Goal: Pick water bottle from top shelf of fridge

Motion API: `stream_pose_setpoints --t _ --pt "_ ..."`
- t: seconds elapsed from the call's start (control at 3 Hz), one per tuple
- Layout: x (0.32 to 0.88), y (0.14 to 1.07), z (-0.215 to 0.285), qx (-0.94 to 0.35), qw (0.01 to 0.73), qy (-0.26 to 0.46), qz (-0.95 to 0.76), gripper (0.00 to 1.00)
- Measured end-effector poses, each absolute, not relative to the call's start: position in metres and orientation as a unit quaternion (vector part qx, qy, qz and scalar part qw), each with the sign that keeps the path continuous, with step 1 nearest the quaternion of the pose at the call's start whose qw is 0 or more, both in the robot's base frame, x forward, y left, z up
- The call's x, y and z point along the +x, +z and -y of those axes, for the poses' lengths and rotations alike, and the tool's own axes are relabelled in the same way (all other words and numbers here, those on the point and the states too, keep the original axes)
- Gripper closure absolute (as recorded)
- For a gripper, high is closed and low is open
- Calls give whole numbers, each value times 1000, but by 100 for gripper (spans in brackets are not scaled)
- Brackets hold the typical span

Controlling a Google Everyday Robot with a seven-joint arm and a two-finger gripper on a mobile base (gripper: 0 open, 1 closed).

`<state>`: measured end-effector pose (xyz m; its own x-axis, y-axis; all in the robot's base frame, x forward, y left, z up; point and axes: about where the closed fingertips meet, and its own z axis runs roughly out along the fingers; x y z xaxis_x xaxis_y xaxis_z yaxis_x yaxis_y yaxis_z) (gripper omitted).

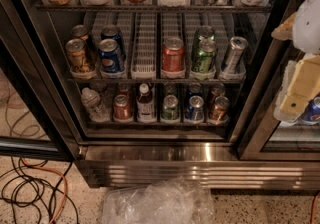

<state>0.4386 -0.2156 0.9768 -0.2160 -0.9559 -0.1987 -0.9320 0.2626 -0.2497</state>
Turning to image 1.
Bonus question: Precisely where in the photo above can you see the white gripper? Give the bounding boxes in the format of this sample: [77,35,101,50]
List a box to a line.
[271,0,320,117]

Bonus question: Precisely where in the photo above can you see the glass fridge door right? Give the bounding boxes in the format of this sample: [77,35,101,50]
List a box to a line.
[234,0,319,161]

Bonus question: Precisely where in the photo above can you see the red can middle shelf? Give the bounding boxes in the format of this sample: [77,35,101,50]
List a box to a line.
[162,37,185,72]

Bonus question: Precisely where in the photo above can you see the stainless steel display fridge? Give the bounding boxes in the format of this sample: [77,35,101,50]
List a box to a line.
[21,0,320,190]

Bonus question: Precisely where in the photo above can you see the dark juice bottle white cap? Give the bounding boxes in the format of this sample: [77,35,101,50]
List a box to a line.
[136,83,155,123]

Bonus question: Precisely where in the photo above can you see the clear water bottle bottom shelf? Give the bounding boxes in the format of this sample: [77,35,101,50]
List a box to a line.
[81,87,109,123]

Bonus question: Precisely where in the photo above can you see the open fridge door left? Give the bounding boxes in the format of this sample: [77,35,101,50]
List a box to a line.
[0,0,77,161]

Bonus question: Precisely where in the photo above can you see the blue can behind right door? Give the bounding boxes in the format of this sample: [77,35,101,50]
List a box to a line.
[300,95,320,124]

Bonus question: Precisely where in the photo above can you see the silver tilted can middle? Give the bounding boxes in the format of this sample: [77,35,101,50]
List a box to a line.
[221,36,248,74]

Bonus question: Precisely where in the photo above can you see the copper can bottom back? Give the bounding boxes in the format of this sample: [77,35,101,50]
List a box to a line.
[207,83,226,106]

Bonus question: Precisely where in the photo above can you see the copper can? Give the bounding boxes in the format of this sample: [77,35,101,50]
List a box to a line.
[207,83,226,106]
[209,96,230,121]

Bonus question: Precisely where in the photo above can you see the copper can bottom front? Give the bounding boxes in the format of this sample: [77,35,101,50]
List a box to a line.
[209,96,230,121]

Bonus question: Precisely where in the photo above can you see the green can middle front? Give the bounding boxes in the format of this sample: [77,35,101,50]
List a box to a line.
[191,39,217,74]

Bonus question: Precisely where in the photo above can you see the green can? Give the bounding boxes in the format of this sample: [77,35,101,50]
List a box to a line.
[162,95,179,120]
[193,25,215,47]
[191,39,217,74]

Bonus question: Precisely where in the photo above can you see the green can middle back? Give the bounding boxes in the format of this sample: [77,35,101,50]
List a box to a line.
[193,25,215,47]

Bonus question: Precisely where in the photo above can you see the blue can bottom back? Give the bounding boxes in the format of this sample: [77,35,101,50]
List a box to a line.
[185,83,203,101]

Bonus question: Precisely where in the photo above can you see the blue can bottom front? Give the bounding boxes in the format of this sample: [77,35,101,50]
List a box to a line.
[185,95,204,122]

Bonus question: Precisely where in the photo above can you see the green can bottom front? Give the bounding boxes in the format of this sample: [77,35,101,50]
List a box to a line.
[162,95,179,120]

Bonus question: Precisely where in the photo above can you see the orange can bottom front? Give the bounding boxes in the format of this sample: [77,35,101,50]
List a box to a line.
[113,94,132,120]

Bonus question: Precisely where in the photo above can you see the crumpled clear plastic bag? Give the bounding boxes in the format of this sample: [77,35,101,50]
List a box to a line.
[102,178,214,224]

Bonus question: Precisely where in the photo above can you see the blue pepsi can front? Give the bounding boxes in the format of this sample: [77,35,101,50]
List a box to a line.
[98,39,124,73]

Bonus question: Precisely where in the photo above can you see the blue pepsi can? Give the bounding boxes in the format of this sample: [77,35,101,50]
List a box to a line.
[101,24,126,60]
[98,39,124,73]

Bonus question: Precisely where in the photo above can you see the blue pepsi can back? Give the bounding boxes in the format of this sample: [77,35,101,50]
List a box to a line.
[101,24,126,60]

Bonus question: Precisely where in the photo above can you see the gold can middle back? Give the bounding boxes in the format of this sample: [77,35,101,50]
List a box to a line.
[71,24,97,62]

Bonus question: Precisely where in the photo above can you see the gold can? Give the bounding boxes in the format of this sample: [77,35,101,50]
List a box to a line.
[65,38,95,73]
[71,24,97,62]

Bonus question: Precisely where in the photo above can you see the gold can middle front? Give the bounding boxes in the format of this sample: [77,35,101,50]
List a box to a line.
[65,38,95,73]

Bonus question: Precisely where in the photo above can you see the orange cable right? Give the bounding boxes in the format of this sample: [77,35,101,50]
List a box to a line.
[309,191,320,224]

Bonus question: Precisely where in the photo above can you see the orange cable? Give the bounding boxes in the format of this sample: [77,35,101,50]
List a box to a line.
[19,157,69,224]
[309,191,320,224]

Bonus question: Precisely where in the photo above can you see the orange cable left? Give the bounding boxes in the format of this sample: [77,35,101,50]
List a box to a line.
[19,157,69,224]

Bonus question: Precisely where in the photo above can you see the black cables on floor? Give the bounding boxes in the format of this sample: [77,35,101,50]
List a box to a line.
[0,156,81,224]

